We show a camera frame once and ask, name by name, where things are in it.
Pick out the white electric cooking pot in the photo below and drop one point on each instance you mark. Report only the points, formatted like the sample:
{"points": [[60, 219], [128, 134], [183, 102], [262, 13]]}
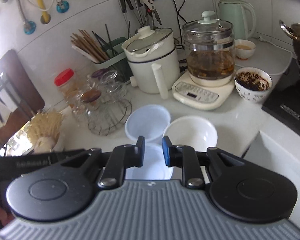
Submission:
{"points": [[153, 59]]}

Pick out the green chopstick holder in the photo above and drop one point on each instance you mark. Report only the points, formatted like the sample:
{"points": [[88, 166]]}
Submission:
{"points": [[103, 54]]}

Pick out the red lid plastic jar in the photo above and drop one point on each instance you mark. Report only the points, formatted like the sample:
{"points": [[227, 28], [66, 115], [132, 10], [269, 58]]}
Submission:
{"points": [[68, 84]]}

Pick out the black induction cooktop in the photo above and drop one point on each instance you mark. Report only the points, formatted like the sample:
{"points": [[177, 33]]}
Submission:
{"points": [[284, 100]]}

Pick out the glass health kettle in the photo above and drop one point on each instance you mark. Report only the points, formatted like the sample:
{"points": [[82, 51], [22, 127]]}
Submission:
{"points": [[210, 57]]}

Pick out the bowl with dark tea leaves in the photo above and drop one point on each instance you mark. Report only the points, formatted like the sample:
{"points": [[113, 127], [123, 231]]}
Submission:
{"points": [[253, 84]]}

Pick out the person's hand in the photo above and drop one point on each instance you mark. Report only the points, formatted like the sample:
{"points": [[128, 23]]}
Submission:
{"points": [[5, 217]]}

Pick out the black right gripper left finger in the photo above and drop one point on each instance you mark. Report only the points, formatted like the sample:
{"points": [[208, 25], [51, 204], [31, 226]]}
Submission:
{"points": [[122, 158]]}

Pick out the white bowl right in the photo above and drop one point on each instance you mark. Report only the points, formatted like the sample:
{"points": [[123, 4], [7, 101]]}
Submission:
{"points": [[193, 131]]}

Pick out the bowl with onion slices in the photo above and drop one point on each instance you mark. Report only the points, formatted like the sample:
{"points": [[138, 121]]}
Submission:
{"points": [[48, 145]]}

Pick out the mint green electric kettle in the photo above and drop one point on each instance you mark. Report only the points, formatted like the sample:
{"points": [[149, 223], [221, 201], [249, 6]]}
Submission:
{"points": [[234, 12]]}

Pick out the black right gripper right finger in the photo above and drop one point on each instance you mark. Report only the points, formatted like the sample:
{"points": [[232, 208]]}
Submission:
{"points": [[184, 157]]}

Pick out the wire glass rack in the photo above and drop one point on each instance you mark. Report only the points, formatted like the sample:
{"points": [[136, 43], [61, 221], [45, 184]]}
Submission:
{"points": [[101, 103]]}

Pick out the small bowl with sauce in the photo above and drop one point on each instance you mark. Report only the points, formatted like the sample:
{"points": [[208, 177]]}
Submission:
{"points": [[244, 49]]}

